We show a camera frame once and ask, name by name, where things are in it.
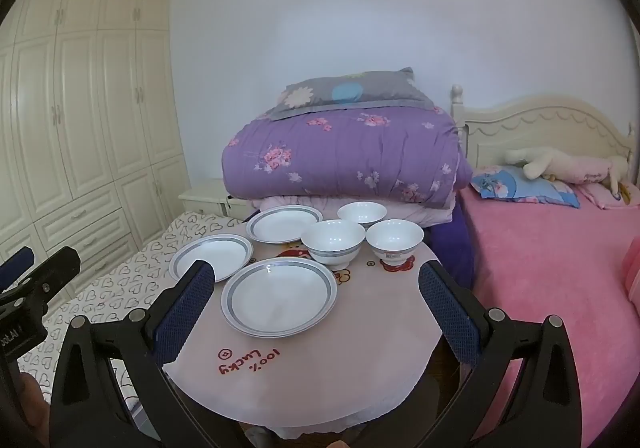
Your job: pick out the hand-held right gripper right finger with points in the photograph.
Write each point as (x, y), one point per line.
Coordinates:
(447, 313)

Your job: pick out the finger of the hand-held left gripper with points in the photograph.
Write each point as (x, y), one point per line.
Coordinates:
(17, 261)
(50, 270)

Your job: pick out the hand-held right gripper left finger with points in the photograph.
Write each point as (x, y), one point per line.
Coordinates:
(182, 313)

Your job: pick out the white plate with grey rim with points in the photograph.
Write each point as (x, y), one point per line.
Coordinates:
(210, 255)
(282, 225)
(277, 295)

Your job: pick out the white bowl with grey band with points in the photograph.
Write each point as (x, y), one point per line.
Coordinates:
(395, 235)

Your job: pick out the shallow white bowl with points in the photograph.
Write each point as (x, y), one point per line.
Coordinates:
(361, 213)

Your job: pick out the large white bowl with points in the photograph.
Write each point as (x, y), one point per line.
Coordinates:
(332, 238)

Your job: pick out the dark purple cloth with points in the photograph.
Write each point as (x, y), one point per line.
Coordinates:
(450, 248)

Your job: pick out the heart print bed sheet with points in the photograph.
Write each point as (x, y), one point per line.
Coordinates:
(125, 278)

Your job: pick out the pink bed blanket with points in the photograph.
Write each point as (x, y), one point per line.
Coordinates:
(550, 268)

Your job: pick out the cream nightstand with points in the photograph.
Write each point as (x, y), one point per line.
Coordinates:
(205, 195)

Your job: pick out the round pink printed table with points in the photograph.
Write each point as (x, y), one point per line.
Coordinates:
(310, 368)

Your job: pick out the blue floral pillow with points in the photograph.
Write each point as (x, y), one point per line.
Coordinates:
(520, 188)

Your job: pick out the cream wardrobe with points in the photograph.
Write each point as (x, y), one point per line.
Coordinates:
(75, 128)

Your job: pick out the folded pale pink blanket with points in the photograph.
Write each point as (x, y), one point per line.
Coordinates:
(320, 200)

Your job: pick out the white plush toy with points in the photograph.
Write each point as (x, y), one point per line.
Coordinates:
(550, 160)

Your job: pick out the pink pillow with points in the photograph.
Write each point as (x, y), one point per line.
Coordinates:
(600, 195)

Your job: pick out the purple floral quilt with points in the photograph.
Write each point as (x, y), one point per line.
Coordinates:
(340, 153)

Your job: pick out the cream bed headboard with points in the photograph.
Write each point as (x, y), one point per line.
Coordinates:
(525, 128)

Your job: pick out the grey floral pillow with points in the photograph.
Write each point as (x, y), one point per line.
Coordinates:
(350, 90)

